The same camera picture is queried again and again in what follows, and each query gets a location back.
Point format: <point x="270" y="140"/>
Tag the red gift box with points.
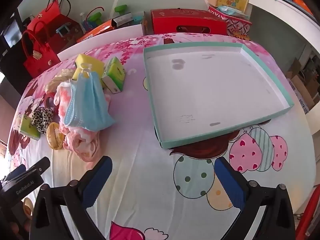
<point x="175" y="20"/>

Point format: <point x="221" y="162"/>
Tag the orange cardboard box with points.
<point x="97" y="31"/>

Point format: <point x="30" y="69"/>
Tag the leopard print scrunchie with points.
<point x="41" y="118"/>

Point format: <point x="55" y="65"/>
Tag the teal plastic item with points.
<point x="137" y="18"/>

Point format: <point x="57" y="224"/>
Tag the blue toy frame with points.
<point x="62" y="28"/>

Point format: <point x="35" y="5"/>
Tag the red tape roll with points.
<point x="47" y="97"/>

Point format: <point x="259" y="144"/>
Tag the black monitor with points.
<point x="12" y="33"/>

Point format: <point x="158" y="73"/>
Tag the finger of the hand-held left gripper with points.
<point x="17" y="171"/>
<point x="40" y="165"/>

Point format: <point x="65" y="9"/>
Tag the large red gift bag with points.
<point x="50" y="15"/>

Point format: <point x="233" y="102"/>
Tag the cardboard boxes under desk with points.
<point x="300" y="85"/>

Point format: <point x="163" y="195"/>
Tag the small red gift bag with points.
<point x="37" y="60"/>

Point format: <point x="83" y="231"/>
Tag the gold red box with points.
<point x="240" y="36"/>

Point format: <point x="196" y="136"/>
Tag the pink striped towel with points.
<point x="82" y="145"/>

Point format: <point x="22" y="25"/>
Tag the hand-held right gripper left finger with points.
<point x="100" y="177"/>

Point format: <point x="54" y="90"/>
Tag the orange packets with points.
<point x="300" y="1"/>

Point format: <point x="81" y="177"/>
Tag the green drink carton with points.
<point x="113" y="72"/>

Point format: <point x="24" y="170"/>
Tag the green tissue pack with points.
<point x="27" y="127"/>

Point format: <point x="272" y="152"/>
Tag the cream lace cloth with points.
<point x="58" y="78"/>

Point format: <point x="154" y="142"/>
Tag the shallow teal cardboard box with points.
<point x="212" y="87"/>

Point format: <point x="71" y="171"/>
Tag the white board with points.
<point x="112" y="36"/>

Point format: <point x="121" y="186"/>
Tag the blue wipes pack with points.
<point x="230" y="10"/>

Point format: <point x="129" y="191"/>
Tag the pink printed bed sheet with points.
<point x="150" y="167"/>

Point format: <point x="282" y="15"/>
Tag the yellow round bun toy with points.
<point x="55" y="136"/>

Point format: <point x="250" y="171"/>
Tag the grey black box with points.
<point x="122" y="18"/>

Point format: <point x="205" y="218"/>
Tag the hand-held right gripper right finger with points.
<point x="228" y="182"/>

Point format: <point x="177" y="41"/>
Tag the blue face mask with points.
<point x="87" y="100"/>

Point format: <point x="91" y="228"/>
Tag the yellow sponge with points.
<point x="90" y="63"/>

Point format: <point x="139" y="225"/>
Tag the clear water bottle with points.
<point x="82" y="23"/>

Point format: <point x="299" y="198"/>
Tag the red white patterned box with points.
<point x="237" y="26"/>

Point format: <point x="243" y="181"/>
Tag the white desk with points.
<point x="282" y="7"/>

